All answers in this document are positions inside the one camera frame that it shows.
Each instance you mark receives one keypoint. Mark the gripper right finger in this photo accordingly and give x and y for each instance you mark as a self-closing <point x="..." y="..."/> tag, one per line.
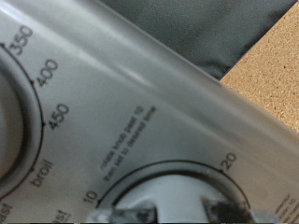
<point x="230" y="213"/>

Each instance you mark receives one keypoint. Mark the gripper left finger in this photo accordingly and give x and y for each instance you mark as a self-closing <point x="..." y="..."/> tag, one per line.
<point x="130" y="214"/>

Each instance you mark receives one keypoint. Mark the silver oven knob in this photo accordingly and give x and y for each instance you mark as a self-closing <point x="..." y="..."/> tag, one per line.
<point x="174" y="193"/>
<point x="9" y="124"/>

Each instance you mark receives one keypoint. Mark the silver toaster oven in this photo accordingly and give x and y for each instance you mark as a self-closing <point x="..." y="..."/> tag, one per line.
<point x="124" y="93"/>

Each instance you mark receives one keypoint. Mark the grey backdrop curtain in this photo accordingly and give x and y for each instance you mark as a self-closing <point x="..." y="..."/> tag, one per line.
<point x="193" y="31"/>

